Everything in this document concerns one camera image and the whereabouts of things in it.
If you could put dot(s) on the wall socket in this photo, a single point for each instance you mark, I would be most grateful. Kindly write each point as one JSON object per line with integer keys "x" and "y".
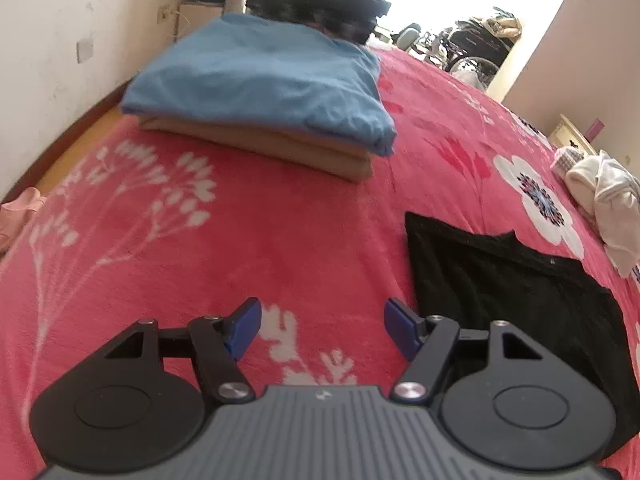
{"x": 85, "y": 50}
{"x": 164, "y": 14}

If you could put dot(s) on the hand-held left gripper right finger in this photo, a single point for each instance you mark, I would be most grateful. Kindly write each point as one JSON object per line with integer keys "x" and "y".
{"x": 400, "y": 327}

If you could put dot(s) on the black shirt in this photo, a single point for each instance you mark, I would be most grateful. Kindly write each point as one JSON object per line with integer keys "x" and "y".
{"x": 500, "y": 285}

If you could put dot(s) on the pink floral blanket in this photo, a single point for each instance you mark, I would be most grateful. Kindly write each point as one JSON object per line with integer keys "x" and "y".
{"x": 250, "y": 240}

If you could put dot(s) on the pale green chair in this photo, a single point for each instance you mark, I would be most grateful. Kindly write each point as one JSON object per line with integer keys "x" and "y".
{"x": 407, "y": 35}

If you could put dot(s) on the beige coat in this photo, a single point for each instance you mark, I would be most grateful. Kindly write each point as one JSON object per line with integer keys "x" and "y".
{"x": 505, "y": 25}

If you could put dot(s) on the cream cabinet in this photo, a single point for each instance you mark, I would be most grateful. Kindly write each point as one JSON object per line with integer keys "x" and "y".
{"x": 200, "y": 22}

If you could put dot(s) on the tan folded garment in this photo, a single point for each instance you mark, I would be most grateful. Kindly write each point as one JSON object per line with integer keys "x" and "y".
{"x": 280, "y": 147}

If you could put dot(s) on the wheelchair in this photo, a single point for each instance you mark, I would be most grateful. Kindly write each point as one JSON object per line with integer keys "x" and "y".
{"x": 475, "y": 45}

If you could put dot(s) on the pink box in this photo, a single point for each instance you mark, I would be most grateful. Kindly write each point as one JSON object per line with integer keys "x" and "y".
{"x": 595, "y": 130}

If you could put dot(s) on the white crumpled clothes pile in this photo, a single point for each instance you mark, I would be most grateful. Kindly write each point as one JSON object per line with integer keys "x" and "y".
{"x": 610, "y": 195}

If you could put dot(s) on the cream nightstand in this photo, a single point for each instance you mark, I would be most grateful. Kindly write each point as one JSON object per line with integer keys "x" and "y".
{"x": 567, "y": 135}

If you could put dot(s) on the checkered cloth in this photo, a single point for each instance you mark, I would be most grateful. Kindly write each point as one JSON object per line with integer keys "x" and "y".
{"x": 565, "y": 162}

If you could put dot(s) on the blue folded garment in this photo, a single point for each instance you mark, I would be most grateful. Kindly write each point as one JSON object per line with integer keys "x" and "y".
{"x": 260, "y": 75}

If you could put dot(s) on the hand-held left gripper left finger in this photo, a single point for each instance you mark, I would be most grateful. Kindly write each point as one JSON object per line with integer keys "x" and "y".
{"x": 245, "y": 325}

